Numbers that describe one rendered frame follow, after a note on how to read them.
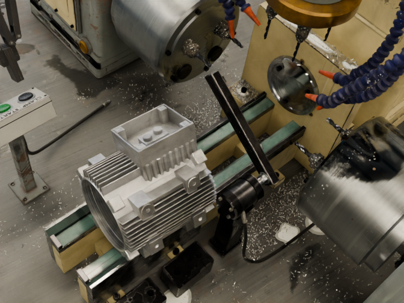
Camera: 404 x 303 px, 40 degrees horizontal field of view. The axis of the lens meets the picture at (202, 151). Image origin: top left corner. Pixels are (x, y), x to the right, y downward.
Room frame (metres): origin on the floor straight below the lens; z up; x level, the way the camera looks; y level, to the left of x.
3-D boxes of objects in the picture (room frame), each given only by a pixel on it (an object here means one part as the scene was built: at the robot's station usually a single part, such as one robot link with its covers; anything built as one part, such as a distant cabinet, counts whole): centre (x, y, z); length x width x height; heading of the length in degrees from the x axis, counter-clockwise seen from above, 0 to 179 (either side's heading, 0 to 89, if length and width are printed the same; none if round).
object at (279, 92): (0.88, -0.17, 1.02); 0.15 x 0.02 x 0.15; 50
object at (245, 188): (0.69, -0.23, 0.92); 0.45 x 0.13 x 0.24; 140
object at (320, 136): (0.93, -0.21, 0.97); 0.30 x 0.11 x 0.34; 50
